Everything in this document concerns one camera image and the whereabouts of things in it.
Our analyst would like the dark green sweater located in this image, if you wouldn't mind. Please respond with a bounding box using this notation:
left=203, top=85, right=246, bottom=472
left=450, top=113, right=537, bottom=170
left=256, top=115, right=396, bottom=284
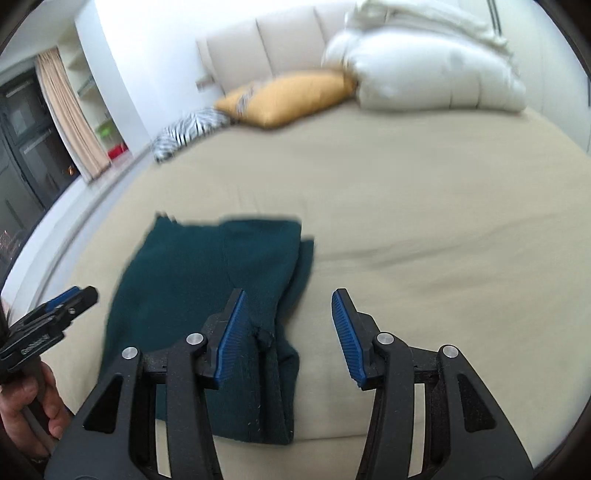
left=99, top=216, right=315, bottom=445

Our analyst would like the person left hand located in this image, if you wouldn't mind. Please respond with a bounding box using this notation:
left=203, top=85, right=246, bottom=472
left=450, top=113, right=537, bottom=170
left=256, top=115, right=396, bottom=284
left=1, top=362, right=72, bottom=460

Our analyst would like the white window sill ledge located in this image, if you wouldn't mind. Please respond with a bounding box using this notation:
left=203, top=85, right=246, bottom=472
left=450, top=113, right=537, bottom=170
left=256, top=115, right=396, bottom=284
left=1, top=148, right=153, bottom=311

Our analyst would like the dark window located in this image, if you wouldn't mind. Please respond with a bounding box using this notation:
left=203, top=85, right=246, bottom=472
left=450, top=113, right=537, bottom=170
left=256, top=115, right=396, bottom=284
left=0, top=70, right=80, bottom=281

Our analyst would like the beige curtain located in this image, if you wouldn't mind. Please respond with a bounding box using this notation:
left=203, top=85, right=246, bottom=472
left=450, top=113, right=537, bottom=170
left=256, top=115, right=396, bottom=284
left=35, top=46, right=110, bottom=183

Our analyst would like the red box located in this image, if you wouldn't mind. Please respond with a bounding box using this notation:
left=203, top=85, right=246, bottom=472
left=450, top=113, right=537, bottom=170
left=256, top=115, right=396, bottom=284
left=107, top=142, right=128, bottom=161

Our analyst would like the green lidded container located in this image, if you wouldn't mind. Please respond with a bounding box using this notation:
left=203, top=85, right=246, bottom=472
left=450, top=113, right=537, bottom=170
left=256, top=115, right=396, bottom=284
left=94, top=119, right=114, bottom=139

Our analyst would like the beige bed with sheet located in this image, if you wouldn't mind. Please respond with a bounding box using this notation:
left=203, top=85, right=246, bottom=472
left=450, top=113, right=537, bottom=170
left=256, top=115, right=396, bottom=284
left=44, top=103, right=590, bottom=479

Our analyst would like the zebra print pillow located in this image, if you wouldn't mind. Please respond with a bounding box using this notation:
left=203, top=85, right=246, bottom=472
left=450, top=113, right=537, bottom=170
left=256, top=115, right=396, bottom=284
left=151, top=107, right=232, bottom=163

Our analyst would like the yellow pillow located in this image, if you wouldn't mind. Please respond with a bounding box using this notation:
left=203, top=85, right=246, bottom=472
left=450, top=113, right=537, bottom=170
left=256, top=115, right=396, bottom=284
left=214, top=70, right=356, bottom=129

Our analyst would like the beige padded headboard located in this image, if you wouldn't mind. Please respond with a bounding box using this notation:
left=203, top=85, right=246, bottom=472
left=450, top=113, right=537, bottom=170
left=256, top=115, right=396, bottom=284
left=197, top=2, right=353, bottom=93

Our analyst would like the white wardrobe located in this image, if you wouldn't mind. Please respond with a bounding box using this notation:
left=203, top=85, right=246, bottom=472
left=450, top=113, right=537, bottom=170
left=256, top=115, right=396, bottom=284
left=458, top=0, right=590, bottom=153

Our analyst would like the white folded duvet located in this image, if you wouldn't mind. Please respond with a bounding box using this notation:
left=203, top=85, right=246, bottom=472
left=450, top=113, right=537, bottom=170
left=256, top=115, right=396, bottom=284
left=322, top=1, right=526, bottom=112

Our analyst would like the white wall shelf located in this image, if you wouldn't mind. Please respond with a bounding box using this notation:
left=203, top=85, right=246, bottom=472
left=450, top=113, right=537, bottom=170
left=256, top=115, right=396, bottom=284
left=57, top=23, right=124, bottom=154

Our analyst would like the wall socket panel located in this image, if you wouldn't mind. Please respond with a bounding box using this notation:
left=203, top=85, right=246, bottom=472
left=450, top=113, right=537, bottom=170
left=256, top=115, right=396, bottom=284
left=195, top=75, right=215, bottom=90

